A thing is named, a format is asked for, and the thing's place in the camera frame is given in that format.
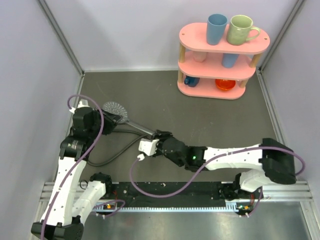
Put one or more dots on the light blue cup middle shelf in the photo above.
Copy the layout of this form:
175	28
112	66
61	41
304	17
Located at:
229	60

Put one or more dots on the blue tumbler on top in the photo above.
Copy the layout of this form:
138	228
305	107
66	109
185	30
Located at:
216	25

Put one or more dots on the aluminium rail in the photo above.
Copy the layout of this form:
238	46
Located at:
198	197

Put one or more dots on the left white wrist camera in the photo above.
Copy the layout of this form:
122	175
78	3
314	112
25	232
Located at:
82	103

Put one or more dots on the pink three-tier shelf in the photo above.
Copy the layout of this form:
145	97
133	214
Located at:
192	37

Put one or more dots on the orange bowl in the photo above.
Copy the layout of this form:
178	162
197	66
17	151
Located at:
225	84

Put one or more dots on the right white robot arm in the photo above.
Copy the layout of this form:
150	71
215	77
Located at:
265	163

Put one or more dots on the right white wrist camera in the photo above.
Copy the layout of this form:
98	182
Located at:
147	148

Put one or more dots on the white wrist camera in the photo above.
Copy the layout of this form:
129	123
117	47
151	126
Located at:
82	103
147	148

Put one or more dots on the green mug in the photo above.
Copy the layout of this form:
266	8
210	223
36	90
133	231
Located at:
241	30

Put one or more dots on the pink cup middle shelf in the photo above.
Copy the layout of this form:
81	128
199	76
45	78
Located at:
199	56

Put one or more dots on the grey shower head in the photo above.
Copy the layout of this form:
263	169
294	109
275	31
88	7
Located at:
115	108

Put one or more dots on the dark blue cup bottom shelf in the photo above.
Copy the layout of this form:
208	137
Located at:
191	81

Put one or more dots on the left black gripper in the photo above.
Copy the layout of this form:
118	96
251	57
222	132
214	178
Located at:
115	118

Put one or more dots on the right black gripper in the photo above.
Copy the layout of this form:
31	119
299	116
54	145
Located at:
161	135

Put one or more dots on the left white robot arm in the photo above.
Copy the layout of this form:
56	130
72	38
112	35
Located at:
65	216

